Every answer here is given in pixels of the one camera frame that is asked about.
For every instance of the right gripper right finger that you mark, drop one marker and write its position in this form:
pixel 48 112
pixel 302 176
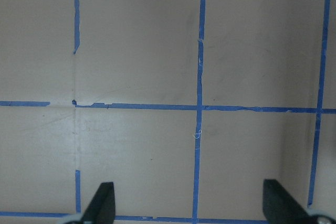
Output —
pixel 279 207

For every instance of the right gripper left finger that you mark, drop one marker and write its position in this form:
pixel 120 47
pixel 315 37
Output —
pixel 102 206

